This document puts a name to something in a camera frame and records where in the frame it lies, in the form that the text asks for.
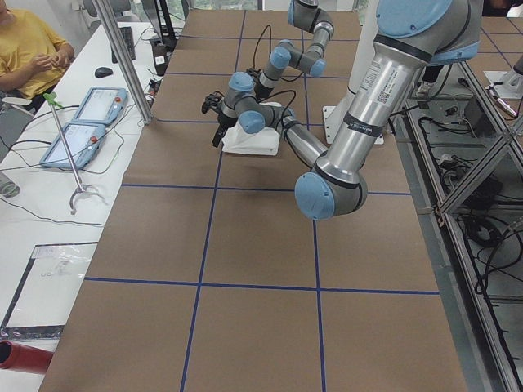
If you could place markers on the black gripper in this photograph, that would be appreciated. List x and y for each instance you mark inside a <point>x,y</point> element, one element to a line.
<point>224,119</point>
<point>263,91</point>

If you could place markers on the white long-sleeve printed shirt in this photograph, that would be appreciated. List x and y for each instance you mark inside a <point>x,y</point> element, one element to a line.
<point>251,135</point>

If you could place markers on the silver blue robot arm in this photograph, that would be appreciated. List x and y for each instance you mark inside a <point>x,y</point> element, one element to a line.
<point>309,17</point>
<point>411,35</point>

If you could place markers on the upper blue teach pendant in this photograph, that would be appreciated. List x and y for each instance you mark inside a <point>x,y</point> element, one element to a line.
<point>101,105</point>

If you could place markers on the blue teach pendant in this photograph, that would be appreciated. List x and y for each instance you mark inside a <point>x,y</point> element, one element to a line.
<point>101,105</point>
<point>83,139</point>

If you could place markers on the black computer mouse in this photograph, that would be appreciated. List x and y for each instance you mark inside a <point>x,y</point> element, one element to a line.
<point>103,72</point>

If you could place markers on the lower blue teach pendant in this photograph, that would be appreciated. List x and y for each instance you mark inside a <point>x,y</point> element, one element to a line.
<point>83,139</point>

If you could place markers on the black keyboard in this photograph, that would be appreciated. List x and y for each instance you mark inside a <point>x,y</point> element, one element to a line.
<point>128,39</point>

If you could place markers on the reacher grabber stick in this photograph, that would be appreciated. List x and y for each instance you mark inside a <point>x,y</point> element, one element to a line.
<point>82,190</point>

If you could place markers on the person in yellow shirt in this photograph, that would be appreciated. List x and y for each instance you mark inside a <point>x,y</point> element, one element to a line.
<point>34,57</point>

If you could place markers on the clear plastic document sleeve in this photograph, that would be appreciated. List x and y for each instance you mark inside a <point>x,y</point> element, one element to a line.
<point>46,292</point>

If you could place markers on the red fire extinguisher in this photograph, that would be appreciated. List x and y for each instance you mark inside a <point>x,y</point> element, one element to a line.
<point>23,358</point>

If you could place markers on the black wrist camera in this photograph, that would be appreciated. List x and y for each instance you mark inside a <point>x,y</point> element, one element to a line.
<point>253,73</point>
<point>212,102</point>

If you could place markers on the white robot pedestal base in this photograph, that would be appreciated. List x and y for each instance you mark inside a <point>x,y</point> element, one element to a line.
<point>333,115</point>

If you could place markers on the aluminium frame post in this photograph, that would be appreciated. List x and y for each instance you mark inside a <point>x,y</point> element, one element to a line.
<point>107,18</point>

